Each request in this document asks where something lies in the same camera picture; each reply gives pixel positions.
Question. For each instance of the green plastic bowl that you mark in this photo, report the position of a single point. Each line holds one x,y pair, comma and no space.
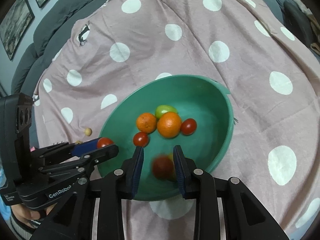
205,100

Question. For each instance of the green tomato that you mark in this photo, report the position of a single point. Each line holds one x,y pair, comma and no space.
165,109

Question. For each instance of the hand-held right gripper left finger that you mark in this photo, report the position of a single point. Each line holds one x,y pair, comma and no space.
136,170

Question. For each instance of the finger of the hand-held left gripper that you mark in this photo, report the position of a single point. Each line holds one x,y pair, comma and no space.
85,148
105,152

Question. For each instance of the person's left hand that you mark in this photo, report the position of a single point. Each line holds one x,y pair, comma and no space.
25,213

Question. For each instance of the large orange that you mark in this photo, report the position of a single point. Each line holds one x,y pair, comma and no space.
169,124

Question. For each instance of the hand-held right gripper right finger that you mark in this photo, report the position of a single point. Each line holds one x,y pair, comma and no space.
180,172

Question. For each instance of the pink polka dot blanket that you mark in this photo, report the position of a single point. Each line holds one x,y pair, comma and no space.
200,30

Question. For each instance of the person's left forearm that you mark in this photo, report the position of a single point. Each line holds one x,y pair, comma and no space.
20,231

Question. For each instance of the small dark red tomato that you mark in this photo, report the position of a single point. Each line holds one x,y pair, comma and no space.
104,143

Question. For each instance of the small orange mandarin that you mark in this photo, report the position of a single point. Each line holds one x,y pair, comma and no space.
146,122

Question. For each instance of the grey sofa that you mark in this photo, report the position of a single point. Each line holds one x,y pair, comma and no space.
45,42

